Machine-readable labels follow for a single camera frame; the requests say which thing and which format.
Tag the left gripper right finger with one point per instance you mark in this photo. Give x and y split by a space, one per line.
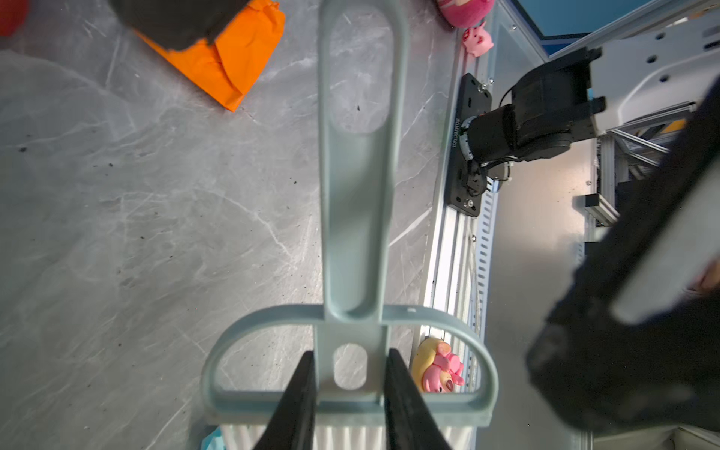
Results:
408 421

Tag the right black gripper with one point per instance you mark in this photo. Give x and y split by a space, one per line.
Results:
178 24

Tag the plush doll pink dress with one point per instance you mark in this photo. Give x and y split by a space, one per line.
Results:
465 13

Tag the pink pig toy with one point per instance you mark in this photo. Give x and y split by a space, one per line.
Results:
435 368

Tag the red paper scrap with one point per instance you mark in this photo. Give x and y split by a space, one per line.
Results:
12 15

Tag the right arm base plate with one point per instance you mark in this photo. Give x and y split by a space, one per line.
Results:
465 183

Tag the small pink toy piece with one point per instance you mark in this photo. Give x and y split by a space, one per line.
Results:
477 41

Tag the light cyan paper scrap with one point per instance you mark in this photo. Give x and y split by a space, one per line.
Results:
214 441

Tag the orange paper scrap left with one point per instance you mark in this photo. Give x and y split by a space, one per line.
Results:
228 68

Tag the teal hand brush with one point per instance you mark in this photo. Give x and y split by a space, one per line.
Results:
352 327

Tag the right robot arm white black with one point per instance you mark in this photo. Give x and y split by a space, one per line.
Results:
570 99

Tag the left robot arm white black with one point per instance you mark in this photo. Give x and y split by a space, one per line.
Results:
621 349

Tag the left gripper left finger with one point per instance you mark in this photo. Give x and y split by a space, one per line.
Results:
292 425

